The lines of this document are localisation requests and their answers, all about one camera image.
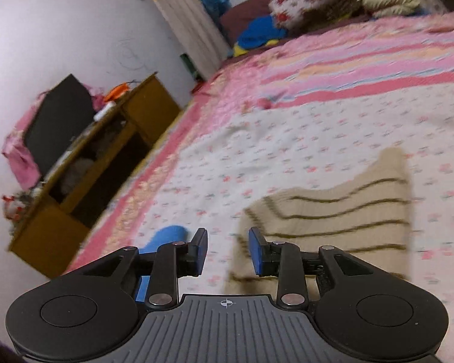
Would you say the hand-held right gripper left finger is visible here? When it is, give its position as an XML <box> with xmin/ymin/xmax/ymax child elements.
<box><xmin>81</xmin><ymin>227</ymin><xmax>208</xmax><ymax>308</ymax></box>

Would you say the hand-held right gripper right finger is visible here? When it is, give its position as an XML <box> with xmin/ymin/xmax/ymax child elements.
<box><xmin>248</xmin><ymin>227</ymin><xmax>373</xmax><ymax>307</ymax></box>

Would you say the teal knit garment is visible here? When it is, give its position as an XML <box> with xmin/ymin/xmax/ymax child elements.
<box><xmin>134</xmin><ymin>226</ymin><xmax>190</xmax><ymax>299</ymax></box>

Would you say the beige striped knit sweater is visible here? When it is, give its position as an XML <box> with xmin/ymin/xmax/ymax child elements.
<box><xmin>225</xmin><ymin>147</ymin><xmax>415</xmax><ymax>296</ymax></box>

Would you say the pink floral bedspread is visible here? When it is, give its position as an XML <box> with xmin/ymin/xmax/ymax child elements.
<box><xmin>66</xmin><ymin>9</ymin><xmax>454</xmax><ymax>363</ymax></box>

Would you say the wooden cabinet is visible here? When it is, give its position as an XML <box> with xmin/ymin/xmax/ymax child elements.
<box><xmin>8</xmin><ymin>72</ymin><xmax>182</xmax><ymax>278</ymax></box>

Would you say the white bottle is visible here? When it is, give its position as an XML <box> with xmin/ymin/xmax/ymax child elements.
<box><xmin>94</xmin><ymin>102</ymin><xmax>116</xmax><ymax>122</ymax></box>

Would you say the orange tool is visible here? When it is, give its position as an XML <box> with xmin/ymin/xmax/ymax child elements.
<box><xmin>104</xmin><ymin>81</ymin><xmax>131</xmax><ymax>103</ymax></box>

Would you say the red and white toy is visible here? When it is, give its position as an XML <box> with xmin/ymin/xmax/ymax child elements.
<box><xmin>2</xmin><ymin>193</ymin><xmax>28</xmax><ymax>221</ymax></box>

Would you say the black television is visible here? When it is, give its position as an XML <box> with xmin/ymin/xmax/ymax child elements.
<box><xmin>25</xmin><ymin>74</ymin><xmax>97</xmax><ymax>180</ymax></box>

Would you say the pink cloth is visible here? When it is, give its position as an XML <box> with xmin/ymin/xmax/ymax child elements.
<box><xmin>1</xmin><ymin>85</ymin><xmax>107</xmax><ymax>191</ymax></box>

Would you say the blue and yellow cloth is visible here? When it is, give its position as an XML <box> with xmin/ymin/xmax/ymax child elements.
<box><xmin>232</xmin><ymin>15</ymin><xmax>288</xmax><ymax>57</ymax></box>

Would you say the beige curtain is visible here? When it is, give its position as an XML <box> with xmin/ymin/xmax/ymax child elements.
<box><xmin>129</xmin><ymin>0</ymin><xmax>233</xmax><ymax>82</ymax></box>

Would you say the maroon sofa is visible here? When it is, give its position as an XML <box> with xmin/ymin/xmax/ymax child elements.
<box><xmin>219</xmin><ymin>0</ymin><xmax>387</xmax><ymax>61</ymax></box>

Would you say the blue bag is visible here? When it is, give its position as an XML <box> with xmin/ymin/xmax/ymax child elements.
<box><xmin>196</xmin><ymin>0</ymin><xmax>231</xmax><ymax>19</ymax></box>

